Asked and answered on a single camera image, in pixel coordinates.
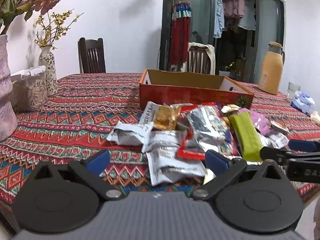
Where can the white orange cookie packet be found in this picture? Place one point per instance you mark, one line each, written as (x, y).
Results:
(163, 117)

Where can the red-edged silver packet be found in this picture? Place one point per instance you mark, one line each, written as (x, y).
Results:
(190, 152)

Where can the purple snack packet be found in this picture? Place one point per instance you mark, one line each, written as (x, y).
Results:
(261, 123)

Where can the orange cardboard box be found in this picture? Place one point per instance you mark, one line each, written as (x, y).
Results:
(190, 95)

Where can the clear drinking glass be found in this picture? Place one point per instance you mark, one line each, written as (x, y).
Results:
(293, 90)

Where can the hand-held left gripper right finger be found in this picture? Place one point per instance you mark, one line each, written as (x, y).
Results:
(216, 161)

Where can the red tassel hanging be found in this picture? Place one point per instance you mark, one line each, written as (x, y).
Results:
(180, 35)

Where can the silver dark-print packet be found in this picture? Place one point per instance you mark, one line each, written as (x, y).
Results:
(202, 125)

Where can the white grey-print snack packet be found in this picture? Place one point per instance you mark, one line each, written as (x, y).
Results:
(130, 135)
(170, 165)
(162, 140)

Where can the patterned white container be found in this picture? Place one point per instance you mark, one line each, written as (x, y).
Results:
(28, 92)

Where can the white blue tissue pack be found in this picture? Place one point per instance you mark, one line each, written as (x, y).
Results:
(302, 102)

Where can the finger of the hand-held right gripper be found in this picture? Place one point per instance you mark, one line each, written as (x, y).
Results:
(302, 145)
(275, 153)

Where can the hanging white garment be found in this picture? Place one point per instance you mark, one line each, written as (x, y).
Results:
(247, 20)

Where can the red patterned tablecloth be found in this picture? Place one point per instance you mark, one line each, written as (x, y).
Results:
(75, 120)

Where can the small clear white packet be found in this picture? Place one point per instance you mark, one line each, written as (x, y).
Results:
(278, 138)

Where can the hanging pink garment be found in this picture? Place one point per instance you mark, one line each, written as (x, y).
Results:
(233, 5)

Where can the chair with cloth draped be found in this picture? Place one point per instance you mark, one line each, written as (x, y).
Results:
(211, 55)

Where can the wooden chair with jacket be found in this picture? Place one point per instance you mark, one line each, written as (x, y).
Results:
(197, 60)

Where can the hanging blue shirt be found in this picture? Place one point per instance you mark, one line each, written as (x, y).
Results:
(219, 15)

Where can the tan thermos jug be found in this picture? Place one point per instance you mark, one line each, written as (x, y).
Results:
(271, 72)

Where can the lime green bar packet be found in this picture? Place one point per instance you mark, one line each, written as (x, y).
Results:
(246, 135)

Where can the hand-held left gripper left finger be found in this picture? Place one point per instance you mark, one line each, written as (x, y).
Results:
(98, 161)

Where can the gold foil packet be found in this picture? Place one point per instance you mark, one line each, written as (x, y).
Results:
(230, 109)

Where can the dark glass door frame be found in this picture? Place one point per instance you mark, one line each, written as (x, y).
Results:
(165, 30)

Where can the small floral vase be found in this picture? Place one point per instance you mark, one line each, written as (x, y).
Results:
(48, 72)

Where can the large pink textured vase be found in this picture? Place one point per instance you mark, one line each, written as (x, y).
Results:
(5, 92)

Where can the yellow blossom branches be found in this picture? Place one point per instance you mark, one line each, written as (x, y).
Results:
(56, 27)

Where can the dark wooden chair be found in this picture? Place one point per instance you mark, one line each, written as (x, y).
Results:
(91, 57)

